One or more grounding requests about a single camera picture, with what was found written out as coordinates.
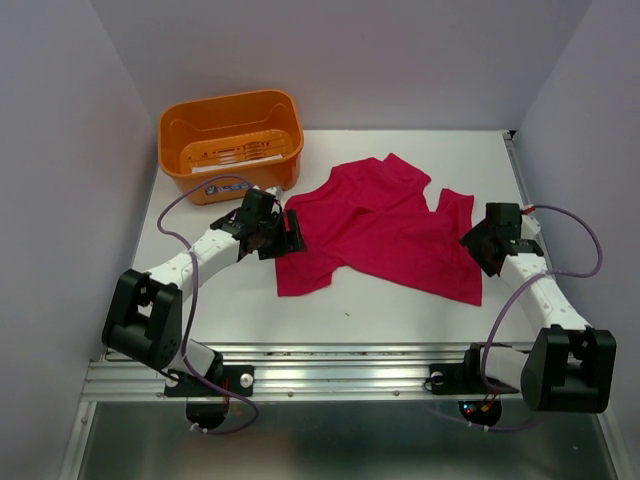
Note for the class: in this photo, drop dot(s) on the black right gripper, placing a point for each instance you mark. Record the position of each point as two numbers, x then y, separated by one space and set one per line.
471 240

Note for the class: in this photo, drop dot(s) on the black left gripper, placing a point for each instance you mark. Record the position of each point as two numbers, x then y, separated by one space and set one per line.
287 243

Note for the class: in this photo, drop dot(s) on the red t-shirt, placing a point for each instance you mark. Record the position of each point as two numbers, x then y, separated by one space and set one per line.
372 216

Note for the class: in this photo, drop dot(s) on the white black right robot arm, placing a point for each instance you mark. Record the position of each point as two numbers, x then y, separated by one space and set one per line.
570 365

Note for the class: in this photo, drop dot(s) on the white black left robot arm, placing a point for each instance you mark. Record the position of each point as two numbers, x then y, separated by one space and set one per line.
145 320

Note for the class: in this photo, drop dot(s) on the orange plastic basket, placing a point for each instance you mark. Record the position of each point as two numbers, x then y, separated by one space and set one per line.
214 149

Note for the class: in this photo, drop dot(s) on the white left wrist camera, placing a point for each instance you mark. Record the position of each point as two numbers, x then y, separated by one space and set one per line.
276 191

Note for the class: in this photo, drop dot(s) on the aluminium rail frame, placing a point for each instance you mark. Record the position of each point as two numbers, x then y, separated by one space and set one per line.
340 383

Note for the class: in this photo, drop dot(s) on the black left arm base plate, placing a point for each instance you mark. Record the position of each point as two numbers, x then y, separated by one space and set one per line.
237 379

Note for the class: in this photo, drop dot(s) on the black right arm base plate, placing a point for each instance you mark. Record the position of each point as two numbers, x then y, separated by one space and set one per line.
465 378

